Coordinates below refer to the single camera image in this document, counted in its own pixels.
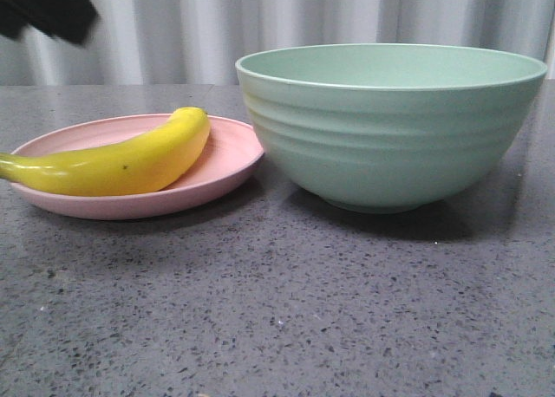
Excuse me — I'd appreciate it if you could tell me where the pink plate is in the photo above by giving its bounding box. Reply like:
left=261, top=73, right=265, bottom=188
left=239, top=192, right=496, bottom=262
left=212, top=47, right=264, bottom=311
left=11, top=114, right=264, bottom=220

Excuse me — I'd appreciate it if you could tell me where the yellow banana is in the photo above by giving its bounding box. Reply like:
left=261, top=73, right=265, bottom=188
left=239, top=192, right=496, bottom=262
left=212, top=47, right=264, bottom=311
left=1, top=107, right=211, bottom=197

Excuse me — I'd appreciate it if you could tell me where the green ribbed bowl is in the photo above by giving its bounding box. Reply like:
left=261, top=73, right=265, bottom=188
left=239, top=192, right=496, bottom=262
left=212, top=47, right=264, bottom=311
left=236, top=43, right=547, bottom=213

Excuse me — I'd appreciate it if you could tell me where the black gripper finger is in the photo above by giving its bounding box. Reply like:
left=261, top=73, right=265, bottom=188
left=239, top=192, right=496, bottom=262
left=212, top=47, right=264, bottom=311
left=1, top=0, right=99, bottom=45

